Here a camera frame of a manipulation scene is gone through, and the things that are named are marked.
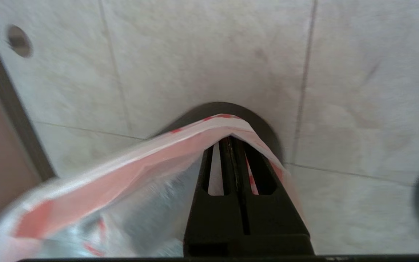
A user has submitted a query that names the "white plastic bag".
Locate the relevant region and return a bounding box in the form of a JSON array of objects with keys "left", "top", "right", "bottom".
[{"left": 0, "top": 114, "right": 306, "bottom": 259}]

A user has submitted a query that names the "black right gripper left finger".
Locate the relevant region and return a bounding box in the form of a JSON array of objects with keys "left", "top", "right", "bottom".
[{"left": 183, "top": 138, "right": 246, "bottom": 256}]

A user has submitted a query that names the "round brown floor cap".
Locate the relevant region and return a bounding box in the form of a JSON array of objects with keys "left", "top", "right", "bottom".
[{"left": 7, "top": 25, "right": 33, "bottom": 59}]

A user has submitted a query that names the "black round trash bin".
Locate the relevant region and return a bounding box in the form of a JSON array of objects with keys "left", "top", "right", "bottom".
[{"left": 153, "top": 102, "right": 284, "bottom": 164}]

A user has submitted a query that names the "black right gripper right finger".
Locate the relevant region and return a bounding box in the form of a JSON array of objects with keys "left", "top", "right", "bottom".
[{"left": 231, "top": 136, "right": 315, "bottom": 256}]

